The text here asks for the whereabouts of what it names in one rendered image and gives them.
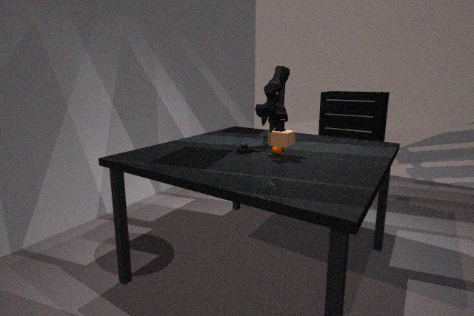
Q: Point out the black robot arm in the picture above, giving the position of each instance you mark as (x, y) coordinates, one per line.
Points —
(277, 85)

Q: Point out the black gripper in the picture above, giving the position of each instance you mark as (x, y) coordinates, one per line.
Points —
(269, 109)

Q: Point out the orange knob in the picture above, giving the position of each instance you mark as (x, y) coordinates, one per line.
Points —
(278, 150)

